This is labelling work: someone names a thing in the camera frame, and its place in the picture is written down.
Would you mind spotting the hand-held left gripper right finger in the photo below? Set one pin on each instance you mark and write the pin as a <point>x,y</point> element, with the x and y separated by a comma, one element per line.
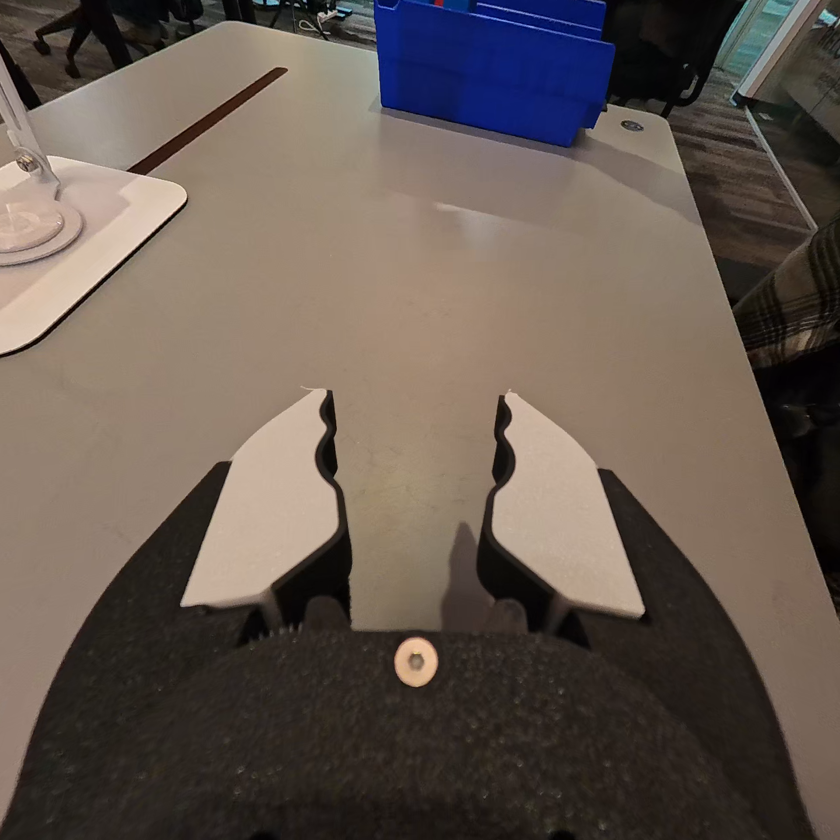
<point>558,525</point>

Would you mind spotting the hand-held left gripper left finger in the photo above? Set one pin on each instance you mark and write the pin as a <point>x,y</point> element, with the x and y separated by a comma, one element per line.
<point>275,512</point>

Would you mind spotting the blue plastic bin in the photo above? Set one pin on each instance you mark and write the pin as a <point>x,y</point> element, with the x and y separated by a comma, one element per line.
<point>499,72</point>

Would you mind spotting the white monitor stand base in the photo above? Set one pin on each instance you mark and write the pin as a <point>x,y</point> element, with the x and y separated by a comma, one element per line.
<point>111,249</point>

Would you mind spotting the person's plaid shirt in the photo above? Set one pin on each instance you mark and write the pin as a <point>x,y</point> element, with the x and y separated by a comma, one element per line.
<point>794,295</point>

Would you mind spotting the white monitor stand neck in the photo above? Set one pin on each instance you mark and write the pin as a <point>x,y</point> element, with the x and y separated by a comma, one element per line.
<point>29,216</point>

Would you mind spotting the black office chair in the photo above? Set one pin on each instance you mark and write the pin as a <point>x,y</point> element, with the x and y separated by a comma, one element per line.
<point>663,52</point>

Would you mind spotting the white power strip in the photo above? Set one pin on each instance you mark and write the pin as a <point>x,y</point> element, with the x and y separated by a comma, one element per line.
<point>325,18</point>

